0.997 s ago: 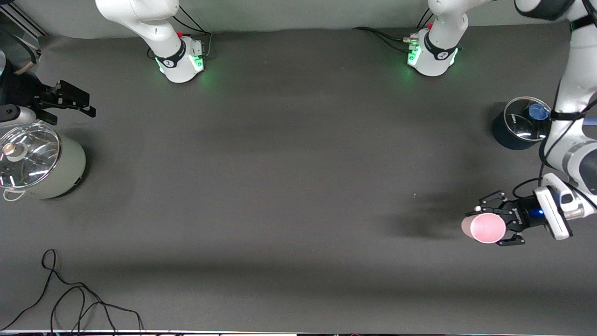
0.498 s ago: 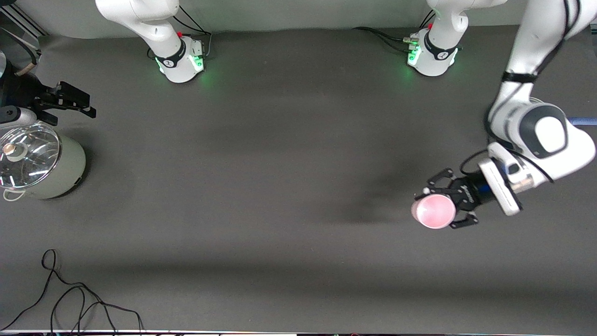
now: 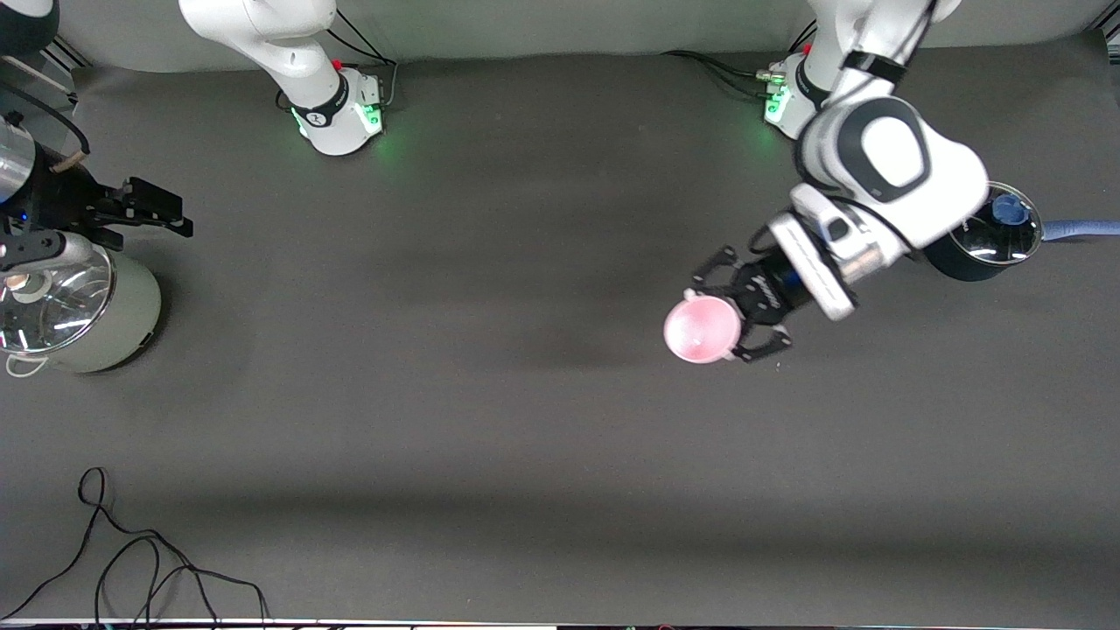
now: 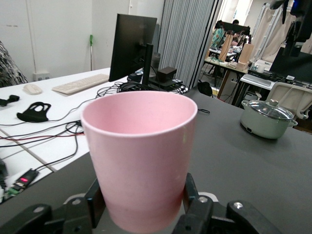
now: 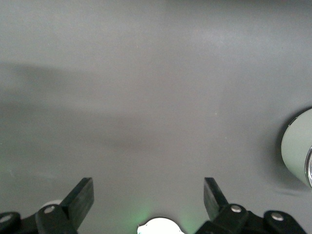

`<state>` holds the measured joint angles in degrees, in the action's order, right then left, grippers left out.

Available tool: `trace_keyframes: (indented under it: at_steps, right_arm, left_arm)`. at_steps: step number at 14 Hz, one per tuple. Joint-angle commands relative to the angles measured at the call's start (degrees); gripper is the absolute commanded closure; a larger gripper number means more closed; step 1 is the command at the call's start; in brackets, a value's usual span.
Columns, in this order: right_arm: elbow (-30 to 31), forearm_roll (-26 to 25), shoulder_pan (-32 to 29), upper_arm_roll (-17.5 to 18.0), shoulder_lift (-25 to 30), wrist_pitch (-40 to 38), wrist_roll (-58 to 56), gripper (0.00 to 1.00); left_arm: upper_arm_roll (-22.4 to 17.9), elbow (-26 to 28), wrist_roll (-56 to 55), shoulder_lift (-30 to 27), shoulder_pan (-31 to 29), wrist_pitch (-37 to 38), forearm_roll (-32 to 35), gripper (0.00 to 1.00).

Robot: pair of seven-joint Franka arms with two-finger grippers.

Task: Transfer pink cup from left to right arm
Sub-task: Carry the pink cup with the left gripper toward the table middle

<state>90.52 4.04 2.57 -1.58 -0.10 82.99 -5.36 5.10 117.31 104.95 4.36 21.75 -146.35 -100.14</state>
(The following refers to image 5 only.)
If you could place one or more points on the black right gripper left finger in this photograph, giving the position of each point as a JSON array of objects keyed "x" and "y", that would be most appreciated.
[{"x": 78, "y": 202}]

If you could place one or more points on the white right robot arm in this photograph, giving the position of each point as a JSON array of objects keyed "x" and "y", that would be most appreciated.
[{"x": 158, "y": 226}]

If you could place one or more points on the glass lid with beige knob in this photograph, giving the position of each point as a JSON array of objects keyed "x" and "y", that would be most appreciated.
[{"x": 310, "y": 168}]

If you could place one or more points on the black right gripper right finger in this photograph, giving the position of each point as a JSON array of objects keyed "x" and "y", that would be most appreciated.
[{"x": 214, "y": 202}]

